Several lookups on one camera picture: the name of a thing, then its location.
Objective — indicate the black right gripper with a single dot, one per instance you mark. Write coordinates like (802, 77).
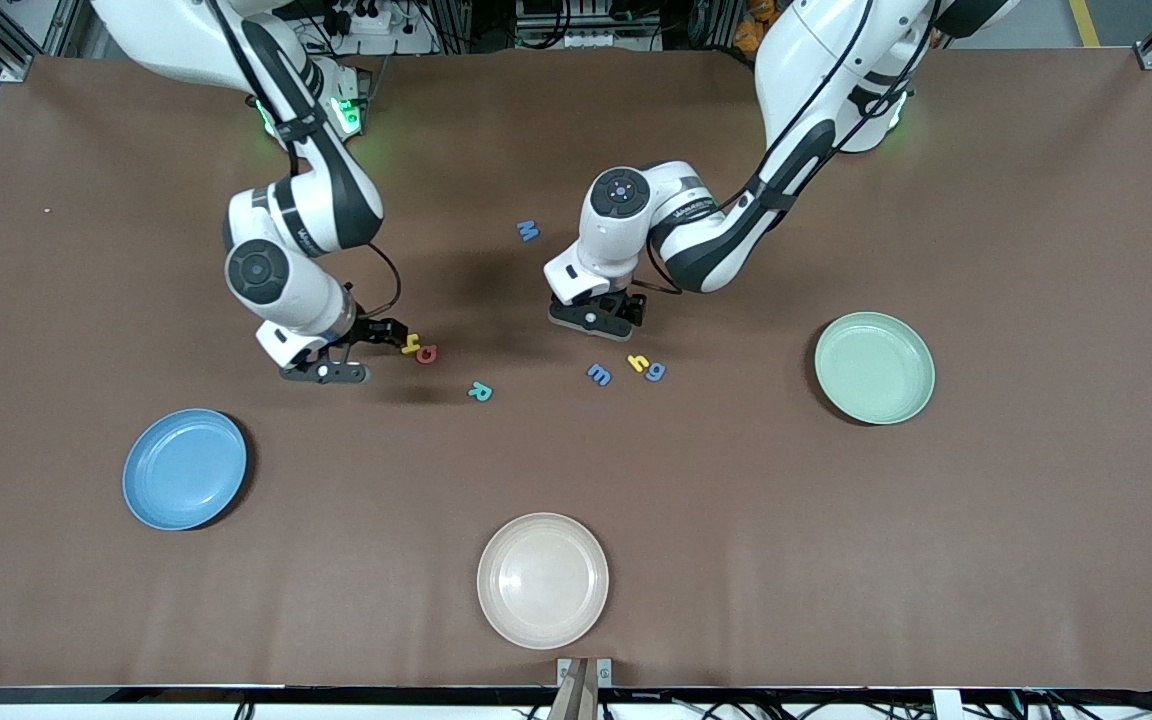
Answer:
(373, 330)

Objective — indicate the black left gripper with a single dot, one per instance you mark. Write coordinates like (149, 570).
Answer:
(629, 305)

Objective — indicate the yellow uppercase H letter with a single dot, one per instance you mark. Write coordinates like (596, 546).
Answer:
(412, 346)

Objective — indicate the red uppercase Q letter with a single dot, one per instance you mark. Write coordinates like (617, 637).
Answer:
(434, 353)

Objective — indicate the yellow lowercase h letter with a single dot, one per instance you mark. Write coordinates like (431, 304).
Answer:
(636, 362)

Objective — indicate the blue lowercase g letter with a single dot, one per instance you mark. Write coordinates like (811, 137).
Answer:
(657, 378)

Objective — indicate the teal uppercase R letter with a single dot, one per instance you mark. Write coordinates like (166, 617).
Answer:
(479, 392)

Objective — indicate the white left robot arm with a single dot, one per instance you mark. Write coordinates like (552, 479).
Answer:
(816, 60)

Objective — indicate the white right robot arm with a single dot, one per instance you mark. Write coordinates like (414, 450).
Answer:
(171, 40)

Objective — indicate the blue lowercase m letter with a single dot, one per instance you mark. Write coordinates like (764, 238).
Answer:
(599, 376)

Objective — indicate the blue uppercase M letter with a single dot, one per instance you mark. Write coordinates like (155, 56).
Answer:
(527, 232)

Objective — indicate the green plate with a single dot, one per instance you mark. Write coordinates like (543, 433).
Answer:
(876, 365)

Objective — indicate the blue plate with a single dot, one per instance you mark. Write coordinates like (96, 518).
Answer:
(181, 470)

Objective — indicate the beige plate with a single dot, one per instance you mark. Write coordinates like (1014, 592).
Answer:
(543, 580)

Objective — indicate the brown table cover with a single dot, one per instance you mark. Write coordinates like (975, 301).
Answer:
(576, 470)

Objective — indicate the white power strip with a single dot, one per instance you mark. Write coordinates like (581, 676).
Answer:
(406, 42)

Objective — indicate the orange objects pile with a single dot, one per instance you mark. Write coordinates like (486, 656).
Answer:
(748, 35)

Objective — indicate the white label tag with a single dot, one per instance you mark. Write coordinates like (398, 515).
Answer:
(946, 705)

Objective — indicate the metal mounting bracket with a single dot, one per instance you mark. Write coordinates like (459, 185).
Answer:
(563, 668)

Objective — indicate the black table edge rail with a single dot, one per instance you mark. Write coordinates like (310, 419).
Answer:
(236, 692)

